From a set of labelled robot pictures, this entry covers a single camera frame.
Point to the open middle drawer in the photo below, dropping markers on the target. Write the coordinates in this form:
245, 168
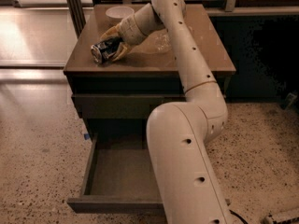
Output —
154, 173

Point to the blue tape piece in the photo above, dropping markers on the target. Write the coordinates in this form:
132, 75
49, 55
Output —
86, 136

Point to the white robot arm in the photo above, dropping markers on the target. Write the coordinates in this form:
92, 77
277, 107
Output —
201, 112

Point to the white ceramic bowl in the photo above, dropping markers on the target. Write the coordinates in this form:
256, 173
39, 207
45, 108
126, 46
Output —
118, 13

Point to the brown drawer cabinet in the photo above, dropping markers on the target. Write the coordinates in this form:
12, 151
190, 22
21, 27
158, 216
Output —
145, 71

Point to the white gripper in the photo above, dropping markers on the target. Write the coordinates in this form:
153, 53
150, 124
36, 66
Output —
135, 29

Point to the blue pepsi can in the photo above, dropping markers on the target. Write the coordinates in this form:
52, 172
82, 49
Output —
104, 50

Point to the closed top drawer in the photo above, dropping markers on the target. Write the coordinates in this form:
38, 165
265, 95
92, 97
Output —
100, 106

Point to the white power strip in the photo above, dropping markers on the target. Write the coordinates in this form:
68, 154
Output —
285, 217

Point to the clear plastic water bottle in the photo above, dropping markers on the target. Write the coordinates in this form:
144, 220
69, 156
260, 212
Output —
162, 42

